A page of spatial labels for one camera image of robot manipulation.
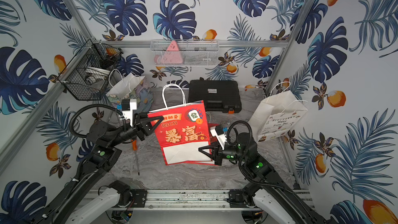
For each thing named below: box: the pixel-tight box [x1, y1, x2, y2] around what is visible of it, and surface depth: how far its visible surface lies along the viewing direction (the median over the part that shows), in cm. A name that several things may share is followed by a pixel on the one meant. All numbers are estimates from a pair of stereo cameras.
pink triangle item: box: [162, 40, 183, 64], surface depth 92 cm
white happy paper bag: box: [247, 90, 309, 143], surface depth 85 cm
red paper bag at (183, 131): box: [149, 100, 213, 166], surface depth 62 cm
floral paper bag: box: [105, 68, 146, 100], surface depth 92 cm
